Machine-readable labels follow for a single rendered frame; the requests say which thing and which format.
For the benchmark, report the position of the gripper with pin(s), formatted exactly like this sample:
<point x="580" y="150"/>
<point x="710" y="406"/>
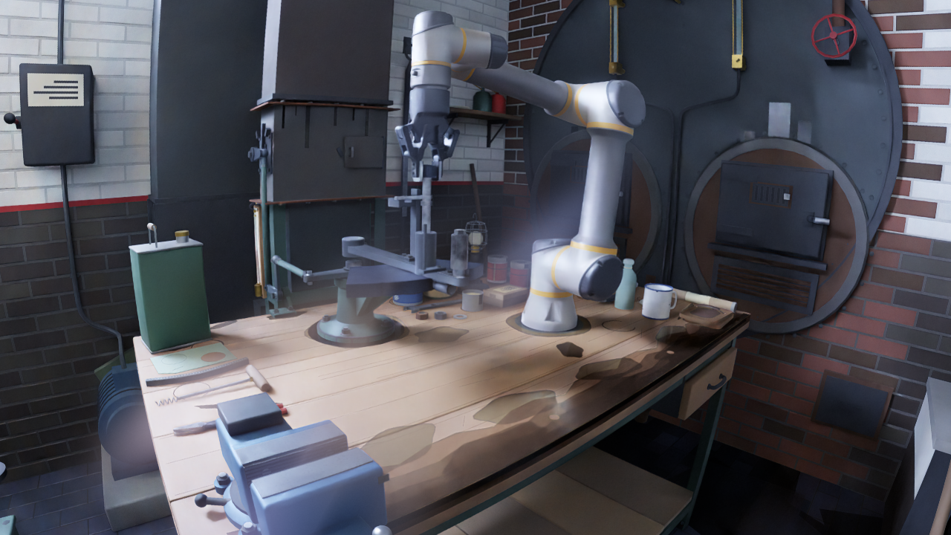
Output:
<point x="429" y="119"/>

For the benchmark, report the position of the grey damper lever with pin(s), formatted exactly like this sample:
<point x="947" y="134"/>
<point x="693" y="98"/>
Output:
<point x="426" y="223"/>

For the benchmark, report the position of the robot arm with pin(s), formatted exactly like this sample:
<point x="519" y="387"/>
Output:
<point x="594" y="186"/>

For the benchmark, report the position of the grey damper base stand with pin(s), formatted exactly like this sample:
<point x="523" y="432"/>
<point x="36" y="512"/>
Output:
<point x="360" y="316"/>

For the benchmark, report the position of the large round dark boiler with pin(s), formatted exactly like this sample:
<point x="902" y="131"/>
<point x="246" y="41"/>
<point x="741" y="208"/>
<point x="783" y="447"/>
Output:
<point x="706" y="126"/>

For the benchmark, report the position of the green pot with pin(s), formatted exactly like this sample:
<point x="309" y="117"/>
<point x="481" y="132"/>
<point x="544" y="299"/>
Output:
<point x="482" y="100"/>

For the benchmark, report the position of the red pot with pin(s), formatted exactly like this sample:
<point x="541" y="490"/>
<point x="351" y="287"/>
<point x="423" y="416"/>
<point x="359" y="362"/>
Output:
<point x="498" y="103"/>

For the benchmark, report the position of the dark grey furnace cabinet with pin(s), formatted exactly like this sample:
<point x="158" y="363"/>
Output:
<point x="327" y="134"/>

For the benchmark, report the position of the glass jar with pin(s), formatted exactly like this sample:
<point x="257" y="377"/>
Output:
<point x="459" y="253"/>

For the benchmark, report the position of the red tin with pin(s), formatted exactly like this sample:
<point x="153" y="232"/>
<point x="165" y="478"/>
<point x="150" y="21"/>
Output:
<point x="496" y="269"/>
<point x="518" y="273"/>

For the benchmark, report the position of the small grey cup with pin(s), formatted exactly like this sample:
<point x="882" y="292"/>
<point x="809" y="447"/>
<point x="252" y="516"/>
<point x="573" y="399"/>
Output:
<point x="472" y="301"/>

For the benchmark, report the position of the tan cardboard box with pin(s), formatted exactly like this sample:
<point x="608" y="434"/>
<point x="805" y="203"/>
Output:
<point x="505" y="295"/>

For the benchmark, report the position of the brass gauge glass tube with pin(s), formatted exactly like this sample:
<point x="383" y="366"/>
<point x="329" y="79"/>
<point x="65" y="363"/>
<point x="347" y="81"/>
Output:
<point x="616" y="37"/>
<point x="737" y="33"/>

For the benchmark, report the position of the pale green bottle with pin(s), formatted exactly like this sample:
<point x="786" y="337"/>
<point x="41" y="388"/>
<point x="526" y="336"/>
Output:
<point x="625" y="286"/>

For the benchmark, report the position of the white enamel mug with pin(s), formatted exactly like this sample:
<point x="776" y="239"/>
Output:
<point x="657" y="302"/>

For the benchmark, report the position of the green metal can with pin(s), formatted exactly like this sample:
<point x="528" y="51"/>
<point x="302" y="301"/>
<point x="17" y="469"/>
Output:
<point x="169" y="293"/>

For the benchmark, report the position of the green paper sheet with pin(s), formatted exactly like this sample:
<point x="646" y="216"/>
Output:
<point x="193" y="360"/>

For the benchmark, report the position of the rolled paper sheet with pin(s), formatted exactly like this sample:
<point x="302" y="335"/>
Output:
<point x="709" y="300"/>

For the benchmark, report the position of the dark grey block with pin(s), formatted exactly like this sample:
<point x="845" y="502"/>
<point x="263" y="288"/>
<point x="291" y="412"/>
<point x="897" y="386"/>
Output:
<point x="249" y="413"/>

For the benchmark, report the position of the grey flat file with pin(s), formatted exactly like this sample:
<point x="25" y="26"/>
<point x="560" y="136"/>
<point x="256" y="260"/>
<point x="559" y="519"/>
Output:
<point x="195" y="373"/>

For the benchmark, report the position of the dark firebox door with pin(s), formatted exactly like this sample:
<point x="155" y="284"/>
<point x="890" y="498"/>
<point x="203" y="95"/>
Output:
<point x="773" y="212"/>

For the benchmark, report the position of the blue bench vise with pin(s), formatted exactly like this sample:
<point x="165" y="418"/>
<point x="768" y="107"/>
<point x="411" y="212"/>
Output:
<point x="304" y="479"/>

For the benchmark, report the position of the wooden bench drawer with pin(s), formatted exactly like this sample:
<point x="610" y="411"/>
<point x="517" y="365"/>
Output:
<point x="707" y="383"/>

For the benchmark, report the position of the blue finned motor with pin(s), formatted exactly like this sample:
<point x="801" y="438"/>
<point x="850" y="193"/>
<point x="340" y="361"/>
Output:
<point x="122" y="420"/>

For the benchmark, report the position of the red valve wheel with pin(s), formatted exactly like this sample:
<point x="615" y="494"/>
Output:
<point x="833" y="36"/>

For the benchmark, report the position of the dark square floor plate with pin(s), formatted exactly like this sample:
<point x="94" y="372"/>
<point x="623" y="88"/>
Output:
<point x="851" y="405"/>

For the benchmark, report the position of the wooden wall shelf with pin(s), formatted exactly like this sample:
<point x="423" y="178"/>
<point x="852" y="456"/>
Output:
<point x="483" y="117"/>

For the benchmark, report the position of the black wall switch box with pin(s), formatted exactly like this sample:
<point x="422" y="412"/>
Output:
<point x="56" y="115"/>

